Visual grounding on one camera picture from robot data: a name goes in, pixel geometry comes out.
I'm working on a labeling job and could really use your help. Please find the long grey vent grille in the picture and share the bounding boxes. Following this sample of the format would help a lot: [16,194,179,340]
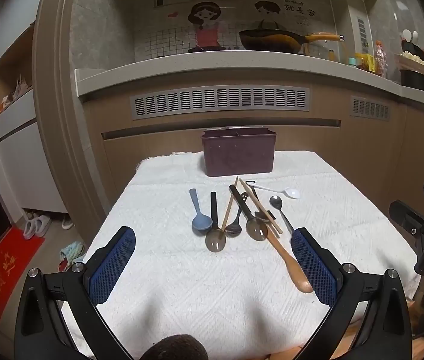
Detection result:
[130,86,310,121]

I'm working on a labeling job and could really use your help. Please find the white cabinet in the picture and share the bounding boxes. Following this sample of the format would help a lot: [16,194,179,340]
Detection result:
[0,20,68,214]

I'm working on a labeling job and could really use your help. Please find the orange plastic bottle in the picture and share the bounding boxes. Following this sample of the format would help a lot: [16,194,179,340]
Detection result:
[375,41,388,78]

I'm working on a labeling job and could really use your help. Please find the purple plastic utensil holder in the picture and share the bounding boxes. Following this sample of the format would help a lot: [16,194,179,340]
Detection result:
[202,127,276,177]

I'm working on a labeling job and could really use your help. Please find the white textured towel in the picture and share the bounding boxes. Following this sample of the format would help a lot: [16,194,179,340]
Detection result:
[60,151,423,360]

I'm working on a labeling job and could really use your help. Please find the wooden chopstick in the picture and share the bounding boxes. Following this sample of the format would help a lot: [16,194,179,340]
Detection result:
[221,176,240,231]
[239,178,284,236]

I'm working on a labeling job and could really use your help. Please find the kitchen counter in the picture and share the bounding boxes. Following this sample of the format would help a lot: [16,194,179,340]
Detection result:
[74,50,424,115]

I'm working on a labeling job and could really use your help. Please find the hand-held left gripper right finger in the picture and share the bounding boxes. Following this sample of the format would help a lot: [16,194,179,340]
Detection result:
[291,227,413,360]

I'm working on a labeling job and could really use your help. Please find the black wok with yellow handle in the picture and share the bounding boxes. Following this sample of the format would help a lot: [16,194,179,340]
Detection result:
[238,29,346,54]

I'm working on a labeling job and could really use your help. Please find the bowl of white food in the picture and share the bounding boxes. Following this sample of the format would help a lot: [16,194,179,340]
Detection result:
[395,50,424,71]

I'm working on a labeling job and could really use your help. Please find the crumpled green cloth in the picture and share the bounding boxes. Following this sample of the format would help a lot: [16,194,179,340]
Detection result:
[58,242,85,273]

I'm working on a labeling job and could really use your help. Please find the black pot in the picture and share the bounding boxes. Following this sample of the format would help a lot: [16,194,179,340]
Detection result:
[400,68,424,92]

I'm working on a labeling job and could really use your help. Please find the clutter on cabinet shelf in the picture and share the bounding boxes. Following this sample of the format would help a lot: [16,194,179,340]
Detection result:
[0,74,33,110]

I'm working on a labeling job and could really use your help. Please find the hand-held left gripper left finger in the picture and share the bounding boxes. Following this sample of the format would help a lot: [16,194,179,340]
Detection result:
[14,226,138,360]

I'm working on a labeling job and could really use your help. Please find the pair of grey slippers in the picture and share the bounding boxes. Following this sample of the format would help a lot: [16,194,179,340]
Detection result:
[22,212,52,240]

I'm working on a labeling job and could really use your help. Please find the dark spoon with cutout handle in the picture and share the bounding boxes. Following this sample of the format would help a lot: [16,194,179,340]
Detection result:
[224,193,249,238]

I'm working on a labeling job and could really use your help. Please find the dark fuzzy object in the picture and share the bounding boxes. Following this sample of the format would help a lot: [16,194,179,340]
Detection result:
[139,334,209,360]

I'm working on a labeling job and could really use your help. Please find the metal spoon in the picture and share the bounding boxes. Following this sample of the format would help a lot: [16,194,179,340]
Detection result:
[270,196,296,239]

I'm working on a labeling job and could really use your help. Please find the cartoon wall sticker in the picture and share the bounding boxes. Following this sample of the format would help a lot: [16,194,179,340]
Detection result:
[152,0,321,52]

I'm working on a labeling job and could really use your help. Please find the blue plastic spoon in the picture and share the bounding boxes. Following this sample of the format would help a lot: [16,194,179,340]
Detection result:
[189,188,213,232]

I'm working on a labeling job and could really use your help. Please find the white plastic spoon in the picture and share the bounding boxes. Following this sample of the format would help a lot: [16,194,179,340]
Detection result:
[247,181,301,200]

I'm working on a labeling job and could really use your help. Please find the wooden spoon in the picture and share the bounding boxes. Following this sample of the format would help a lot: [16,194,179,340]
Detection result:
[259,214,315,294]

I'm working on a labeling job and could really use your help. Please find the white spoons in black holder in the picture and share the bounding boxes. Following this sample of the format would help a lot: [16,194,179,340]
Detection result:
[401,29,424,58]

